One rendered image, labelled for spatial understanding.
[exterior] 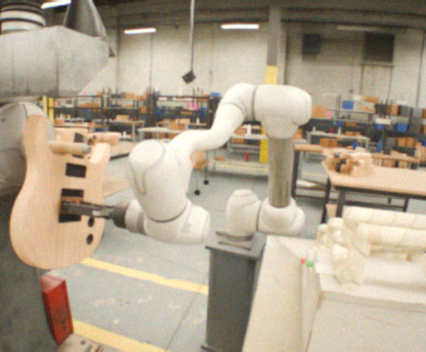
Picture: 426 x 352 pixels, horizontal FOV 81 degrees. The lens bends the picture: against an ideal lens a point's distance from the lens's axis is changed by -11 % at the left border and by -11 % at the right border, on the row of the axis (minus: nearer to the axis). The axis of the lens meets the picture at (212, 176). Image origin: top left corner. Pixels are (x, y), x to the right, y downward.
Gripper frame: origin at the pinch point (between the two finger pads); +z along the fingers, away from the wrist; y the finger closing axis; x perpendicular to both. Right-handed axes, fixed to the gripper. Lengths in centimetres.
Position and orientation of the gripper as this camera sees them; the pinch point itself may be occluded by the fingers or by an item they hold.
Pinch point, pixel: (72, 205)
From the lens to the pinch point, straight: 88.7
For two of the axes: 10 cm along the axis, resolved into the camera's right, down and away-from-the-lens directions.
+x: 1.1, -9.9, 0.6
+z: -9.6, -0.9, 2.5
